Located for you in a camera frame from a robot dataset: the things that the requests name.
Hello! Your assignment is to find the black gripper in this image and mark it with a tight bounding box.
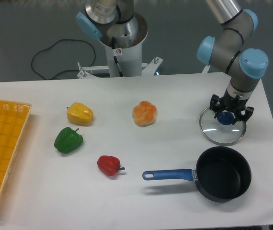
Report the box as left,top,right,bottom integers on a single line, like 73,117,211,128
209,90,254,125

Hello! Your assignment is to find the glass lid blue knob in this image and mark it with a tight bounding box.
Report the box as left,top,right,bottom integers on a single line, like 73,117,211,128
199,107,247,146

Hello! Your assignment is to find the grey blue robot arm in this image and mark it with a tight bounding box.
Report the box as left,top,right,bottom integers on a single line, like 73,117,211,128
76,0,269,125

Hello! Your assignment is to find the orange knotted bread roll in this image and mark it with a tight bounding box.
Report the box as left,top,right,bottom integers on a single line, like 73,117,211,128
132,101,157,127

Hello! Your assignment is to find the red bell pepper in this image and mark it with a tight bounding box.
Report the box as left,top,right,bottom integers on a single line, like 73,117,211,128
96,155,125,179

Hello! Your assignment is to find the yellow bell pepper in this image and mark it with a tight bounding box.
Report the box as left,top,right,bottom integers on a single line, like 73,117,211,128
67,102,93,126

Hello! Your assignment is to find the green bell pepper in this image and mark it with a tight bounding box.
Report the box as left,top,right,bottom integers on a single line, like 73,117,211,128
54,127,84,154

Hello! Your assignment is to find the black saucepan blue handle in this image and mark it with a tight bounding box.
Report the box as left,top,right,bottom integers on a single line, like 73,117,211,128
142,146,251,203

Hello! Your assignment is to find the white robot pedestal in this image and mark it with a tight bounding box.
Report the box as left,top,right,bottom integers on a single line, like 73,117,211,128
76,12,163,77

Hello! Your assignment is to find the black cable on floor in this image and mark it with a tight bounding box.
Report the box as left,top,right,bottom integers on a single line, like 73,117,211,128
31,38,96,81

